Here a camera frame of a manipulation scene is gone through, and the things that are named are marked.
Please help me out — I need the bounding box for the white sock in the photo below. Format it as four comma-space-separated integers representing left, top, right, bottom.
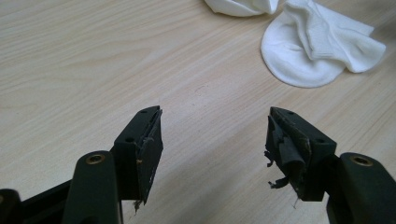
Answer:
260, 0, 388, 89
204, 0, 280, 18

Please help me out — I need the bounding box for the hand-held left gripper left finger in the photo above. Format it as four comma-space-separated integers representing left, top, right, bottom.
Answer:
61, 105, 164, 224

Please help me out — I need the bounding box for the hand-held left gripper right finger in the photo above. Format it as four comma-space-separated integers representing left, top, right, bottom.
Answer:
263, 106, 396, 224

